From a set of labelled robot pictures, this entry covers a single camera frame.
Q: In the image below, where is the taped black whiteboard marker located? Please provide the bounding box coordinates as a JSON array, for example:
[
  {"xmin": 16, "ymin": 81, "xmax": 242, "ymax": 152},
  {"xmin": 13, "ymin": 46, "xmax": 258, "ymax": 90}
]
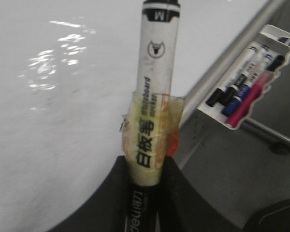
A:
[{"xmin": 122, "ymin": 0, "xmax": 182, "ymax": 232}]

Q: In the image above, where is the black cap whiteboard marker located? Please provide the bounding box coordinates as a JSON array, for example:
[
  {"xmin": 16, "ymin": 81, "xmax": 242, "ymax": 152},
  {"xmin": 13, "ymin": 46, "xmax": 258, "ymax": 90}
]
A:
[{"xmin": 206, "ymin": 46, "xmax": 258, "ymax": 107}]

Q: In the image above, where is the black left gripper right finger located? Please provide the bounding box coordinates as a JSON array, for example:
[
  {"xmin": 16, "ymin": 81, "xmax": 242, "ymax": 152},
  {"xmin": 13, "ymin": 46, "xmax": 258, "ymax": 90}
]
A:
[{"xmin": 158, "ymin": 157, "xmax": 241, "ymax": 232}]

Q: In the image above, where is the pink highlighter marker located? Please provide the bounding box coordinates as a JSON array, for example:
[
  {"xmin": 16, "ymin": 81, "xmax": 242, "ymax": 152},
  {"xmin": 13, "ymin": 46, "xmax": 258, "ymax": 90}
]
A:
[{"xmin": 226, "ymin": 71, "xmax": 274, "ymax": 128}]

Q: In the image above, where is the white whiteboard with aluminium frame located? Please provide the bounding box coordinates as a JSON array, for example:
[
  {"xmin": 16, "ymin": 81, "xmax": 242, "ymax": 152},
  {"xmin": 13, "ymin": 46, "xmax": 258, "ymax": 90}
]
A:
[{"xmin": 0, "ymin": 0, "xmax": 288, "ymax": 232}]

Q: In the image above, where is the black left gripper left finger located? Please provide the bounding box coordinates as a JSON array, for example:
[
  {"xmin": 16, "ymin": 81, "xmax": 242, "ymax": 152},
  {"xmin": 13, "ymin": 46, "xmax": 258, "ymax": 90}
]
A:
[{"xmin": 50, "ymin": 156, "xmax": 129, "ymax": 232}]

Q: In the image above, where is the blue cap whiteboard marker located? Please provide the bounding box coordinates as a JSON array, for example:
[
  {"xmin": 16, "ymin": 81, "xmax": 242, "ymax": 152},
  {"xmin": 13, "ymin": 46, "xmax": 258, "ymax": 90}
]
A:
[{"xmin": 221, "ymin": 54, "xmax": 273, "ymax": 116}]

